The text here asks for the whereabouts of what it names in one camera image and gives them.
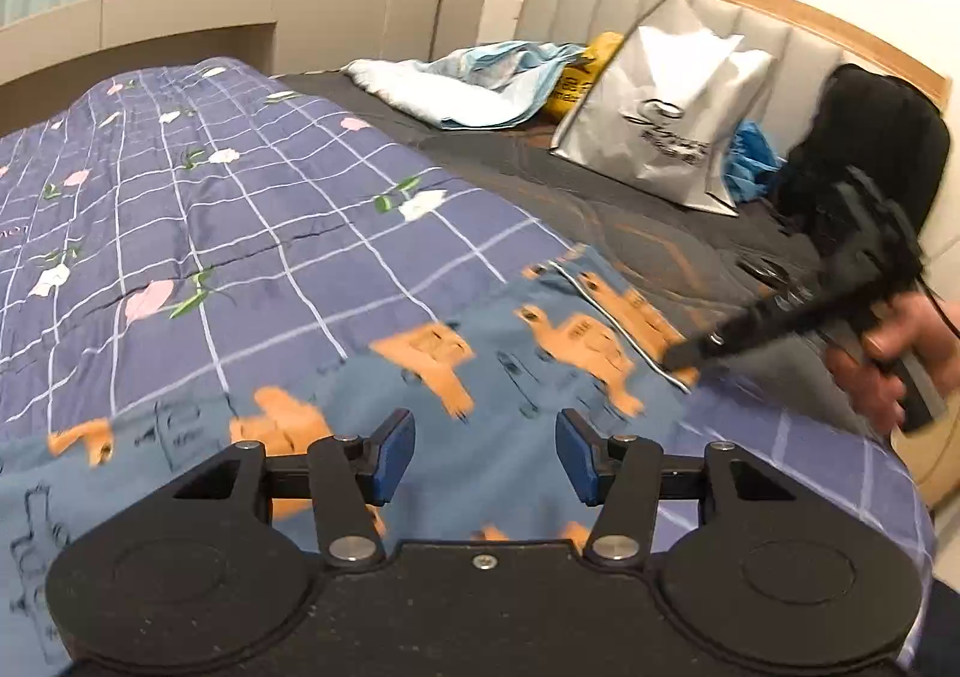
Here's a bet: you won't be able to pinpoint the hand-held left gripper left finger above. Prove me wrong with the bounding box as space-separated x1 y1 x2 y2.
161 408 418 570

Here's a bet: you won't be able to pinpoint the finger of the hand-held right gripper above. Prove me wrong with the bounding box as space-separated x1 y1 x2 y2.
664 287 833 372

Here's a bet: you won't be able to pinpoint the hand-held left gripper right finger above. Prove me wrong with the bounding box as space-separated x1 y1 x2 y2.
555 408 800 569

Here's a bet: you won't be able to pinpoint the blue pants with orange cars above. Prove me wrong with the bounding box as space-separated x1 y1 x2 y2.
0 249 707 670

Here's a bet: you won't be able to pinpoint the person's right hand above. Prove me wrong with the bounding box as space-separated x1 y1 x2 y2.
825 291 960 432

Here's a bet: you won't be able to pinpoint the black backpack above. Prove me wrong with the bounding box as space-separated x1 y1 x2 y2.
774 63 953 239

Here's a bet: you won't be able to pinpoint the blue plastic bag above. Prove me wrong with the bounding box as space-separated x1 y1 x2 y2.
722 120 786 207

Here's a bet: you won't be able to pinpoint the dark grey quilted mattress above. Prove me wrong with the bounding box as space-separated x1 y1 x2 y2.
270 68 905 440

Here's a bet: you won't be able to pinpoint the white shopping bag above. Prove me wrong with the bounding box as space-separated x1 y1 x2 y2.
550 0 779 218

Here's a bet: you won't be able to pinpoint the purple checked floral quilt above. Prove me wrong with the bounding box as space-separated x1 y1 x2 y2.
0 56 938 648

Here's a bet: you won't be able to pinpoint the yellow plastic bag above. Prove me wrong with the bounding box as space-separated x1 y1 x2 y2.
543 31 628 124

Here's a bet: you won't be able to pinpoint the light blue cloth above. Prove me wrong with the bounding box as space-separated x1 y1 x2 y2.
426 40 587 125

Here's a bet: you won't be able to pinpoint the white towel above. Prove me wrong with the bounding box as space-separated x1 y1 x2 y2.
343 58 542 131

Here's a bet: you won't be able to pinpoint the beige built-in cabinet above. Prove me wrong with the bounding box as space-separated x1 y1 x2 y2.
0 0 512 140

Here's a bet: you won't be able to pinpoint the black cable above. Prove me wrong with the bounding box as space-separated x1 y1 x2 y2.
916 263 960 342

